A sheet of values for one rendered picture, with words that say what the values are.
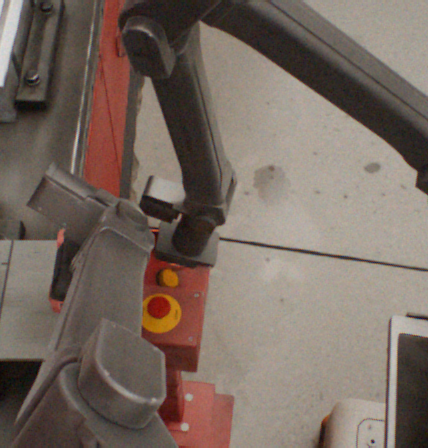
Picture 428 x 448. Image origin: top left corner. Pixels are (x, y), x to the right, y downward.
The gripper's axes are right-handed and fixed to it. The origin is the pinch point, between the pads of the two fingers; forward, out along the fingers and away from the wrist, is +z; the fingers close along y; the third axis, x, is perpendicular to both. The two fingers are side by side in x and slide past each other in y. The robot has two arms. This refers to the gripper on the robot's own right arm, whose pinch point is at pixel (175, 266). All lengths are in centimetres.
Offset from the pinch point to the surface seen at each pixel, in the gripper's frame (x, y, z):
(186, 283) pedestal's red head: -1.2, -3.7, 7.1
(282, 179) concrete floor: -83, -42, 69
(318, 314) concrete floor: -34, -55, 66
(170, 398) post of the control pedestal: 6.7, -11.5, 47.6
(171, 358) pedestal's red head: 14.3, -2.9, 6.2
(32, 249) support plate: 12.0, 23.2, -15.9
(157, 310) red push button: 10.1, 2.1, -2.0
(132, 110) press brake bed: -103, 11, 79
